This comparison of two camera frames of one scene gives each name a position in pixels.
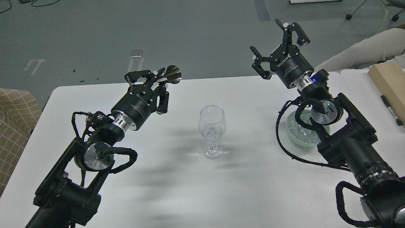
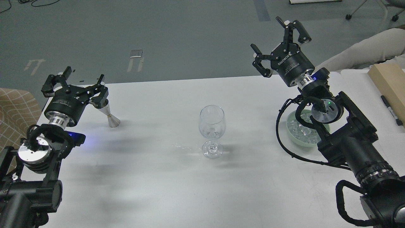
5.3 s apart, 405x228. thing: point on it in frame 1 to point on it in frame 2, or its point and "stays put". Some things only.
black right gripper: x=287 y=62 stays put
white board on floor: x=292 y=2 stays put
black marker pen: x=398 y=122 stays put
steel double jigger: x=173 y=74 to x=113 y=122
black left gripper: x=139 y=101 to x=64 y=109
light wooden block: x=389 y=79 stays put
